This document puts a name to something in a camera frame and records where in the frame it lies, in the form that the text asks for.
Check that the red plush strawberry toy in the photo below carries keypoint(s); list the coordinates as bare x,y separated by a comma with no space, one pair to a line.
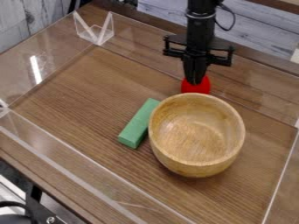
201,88

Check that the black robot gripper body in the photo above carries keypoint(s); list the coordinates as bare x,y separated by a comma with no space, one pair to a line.
217,51

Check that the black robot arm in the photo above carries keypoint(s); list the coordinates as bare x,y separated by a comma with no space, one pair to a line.
200,14

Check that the clear acrylic tray walls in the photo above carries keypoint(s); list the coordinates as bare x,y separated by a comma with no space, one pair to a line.
72,84

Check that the black table leg bracket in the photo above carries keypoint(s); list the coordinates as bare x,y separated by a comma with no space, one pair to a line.
48,211

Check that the green rectangular block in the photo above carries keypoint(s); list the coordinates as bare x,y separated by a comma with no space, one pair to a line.
133,132

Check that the light wooden bowl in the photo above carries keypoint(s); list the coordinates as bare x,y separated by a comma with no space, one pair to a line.
196,134

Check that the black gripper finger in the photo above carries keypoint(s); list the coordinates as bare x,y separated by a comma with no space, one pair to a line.
201,65
188,67

